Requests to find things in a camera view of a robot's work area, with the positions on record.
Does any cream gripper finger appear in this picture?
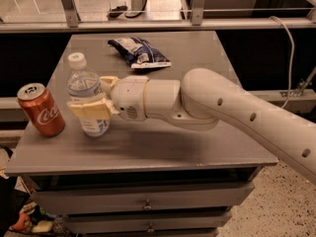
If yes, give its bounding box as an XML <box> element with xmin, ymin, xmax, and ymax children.
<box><xmin>67</xmin><ymin>98</ymin><xmax>119</xmax><ymax>119</ymax></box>
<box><xmin>100</xmin><ymin>76</ymin><xmax>119</xmax><ymax>97</ymax></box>

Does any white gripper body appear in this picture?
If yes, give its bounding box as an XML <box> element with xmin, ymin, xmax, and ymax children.
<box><xmin>111</xmin><ymin>76</ymin><xmax>149</xmax><ymax>121</ymax></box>

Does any clear plastic water bottle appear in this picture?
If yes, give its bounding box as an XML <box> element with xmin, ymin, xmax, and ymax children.
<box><xmin>66</xmin><ymin>52</ymin><xmax>110</xmax><ymax>137</ymax></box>

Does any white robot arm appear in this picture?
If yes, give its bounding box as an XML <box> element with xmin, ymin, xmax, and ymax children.
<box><xmin>67</xmin><ymin>68</ymin><xmax>316</xmax><ymax>184</ymax></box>

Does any red coke can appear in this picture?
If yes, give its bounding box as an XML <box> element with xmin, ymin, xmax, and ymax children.
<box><xmin>17</xmin><ymin>83</ymin><xmax>65</xmax><ymax>137</ymax></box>

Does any blue white chip bag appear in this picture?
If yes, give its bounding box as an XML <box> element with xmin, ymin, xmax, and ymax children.
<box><xmin>108</xmin><ymin>37</ymin><xmax>172</xmax><ymax>69</ymax></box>

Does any grey drawer cabinet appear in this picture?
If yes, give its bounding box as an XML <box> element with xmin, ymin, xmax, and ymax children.
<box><xmin>4</xmin><ymin>31</ymin><xmax>279</xmax><ymax>237</ymax></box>

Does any grey drawer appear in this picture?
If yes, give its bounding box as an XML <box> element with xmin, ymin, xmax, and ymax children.
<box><xmin>32</xmin><ymin>182</ymin><xmax>254</xmax><ymax>215</ymax></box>
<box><xmin>65</xmin><ymin>211</ymin><xmax>231</xmax><ymax>233</ymax></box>

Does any top grey drawer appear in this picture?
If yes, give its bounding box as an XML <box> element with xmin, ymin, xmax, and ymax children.
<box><xmin>32</xmin><ymin>182</ymin><xmax>254</xmax><ymax>215</ymax></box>

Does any orange object on floor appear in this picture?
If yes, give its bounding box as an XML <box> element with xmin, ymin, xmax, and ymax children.
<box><xmin>10</xmin><ymin>212</ymin><xmax>31</xmax><ymax>232</ymax></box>

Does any metal support post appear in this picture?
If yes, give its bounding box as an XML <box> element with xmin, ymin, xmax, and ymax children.
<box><xmin>61</xmin><ymin>0</ymin><xmax>80</xmax><ymax>28</ymax></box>

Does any white cable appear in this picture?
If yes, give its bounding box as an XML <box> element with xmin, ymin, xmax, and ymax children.
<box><xmin>269</xmin><ymin>15</ymin><xmax>296</xmax><ymax>111</ymax></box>

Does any metal window rail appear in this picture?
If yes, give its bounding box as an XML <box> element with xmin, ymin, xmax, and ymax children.
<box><xmin>0</xmin><ymin>16</ymin><xmax>316</xmax><ymax>35</ymax></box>

